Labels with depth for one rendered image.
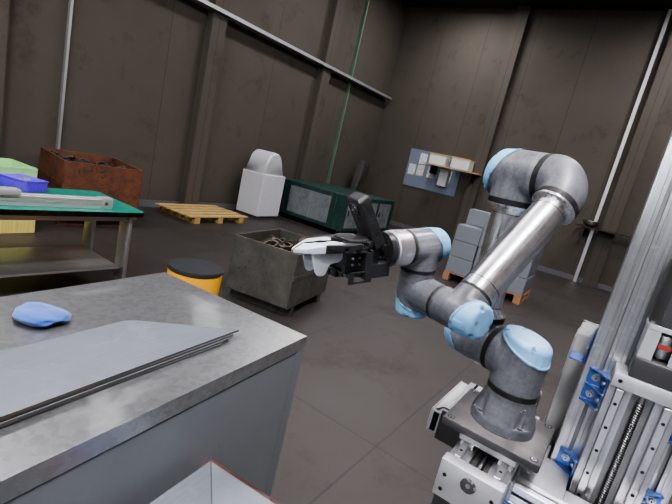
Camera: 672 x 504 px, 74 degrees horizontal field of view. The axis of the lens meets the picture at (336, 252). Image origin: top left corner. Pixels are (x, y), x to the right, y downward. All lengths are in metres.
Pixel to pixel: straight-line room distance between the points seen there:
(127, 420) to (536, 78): 12.10
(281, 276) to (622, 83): 9.70
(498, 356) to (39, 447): 0.91
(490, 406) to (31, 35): 7.01
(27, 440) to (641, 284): 1.25
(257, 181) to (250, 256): 4.84
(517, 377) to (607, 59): 11.50
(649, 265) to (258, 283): 3.53
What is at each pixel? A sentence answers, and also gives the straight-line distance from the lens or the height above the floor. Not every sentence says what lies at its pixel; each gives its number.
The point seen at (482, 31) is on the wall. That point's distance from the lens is 13.24.
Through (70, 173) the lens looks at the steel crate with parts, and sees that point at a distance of 6.24.
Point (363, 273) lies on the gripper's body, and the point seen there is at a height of 1.37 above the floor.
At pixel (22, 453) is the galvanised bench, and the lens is 0.85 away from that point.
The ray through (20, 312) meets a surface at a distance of 1.23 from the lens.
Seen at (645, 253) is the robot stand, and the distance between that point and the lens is 1.26.
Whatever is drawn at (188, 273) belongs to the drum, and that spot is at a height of 0.60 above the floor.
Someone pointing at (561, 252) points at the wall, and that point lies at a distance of 11.91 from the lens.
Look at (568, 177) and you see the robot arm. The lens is 1.05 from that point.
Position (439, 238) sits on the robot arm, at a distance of 0.94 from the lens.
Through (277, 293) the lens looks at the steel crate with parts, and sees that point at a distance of 4.21.
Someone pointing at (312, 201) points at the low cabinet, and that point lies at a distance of 9.51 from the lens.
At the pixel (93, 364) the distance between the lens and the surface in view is 1.02.
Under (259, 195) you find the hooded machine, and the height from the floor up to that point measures 0.49.
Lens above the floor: 1.57
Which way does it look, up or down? 12 degrees down
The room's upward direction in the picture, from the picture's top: 13 degrees clockwise
